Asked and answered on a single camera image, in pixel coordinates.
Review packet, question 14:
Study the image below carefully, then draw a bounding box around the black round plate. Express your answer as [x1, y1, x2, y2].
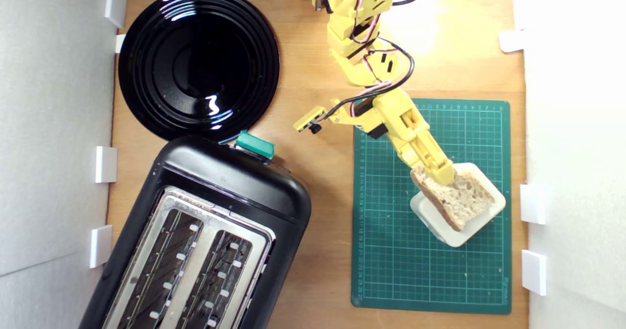
[118, 0, 280, 143]

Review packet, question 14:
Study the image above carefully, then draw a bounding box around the white square block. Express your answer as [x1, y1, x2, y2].
[410, 162, 507, 248]

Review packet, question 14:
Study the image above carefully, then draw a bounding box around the black two-slot toaster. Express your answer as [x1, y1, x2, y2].
[78, 130, 313, 329]

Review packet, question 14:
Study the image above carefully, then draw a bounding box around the brown bread slice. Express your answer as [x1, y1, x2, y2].
[410, 165, 495, 232]

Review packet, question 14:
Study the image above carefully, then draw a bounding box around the yellow wrist camera mount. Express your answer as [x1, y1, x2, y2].
[293, 105, 355, 135]

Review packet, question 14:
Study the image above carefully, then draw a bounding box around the green cutting mat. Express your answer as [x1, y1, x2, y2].
[351, 97, 513, 315]

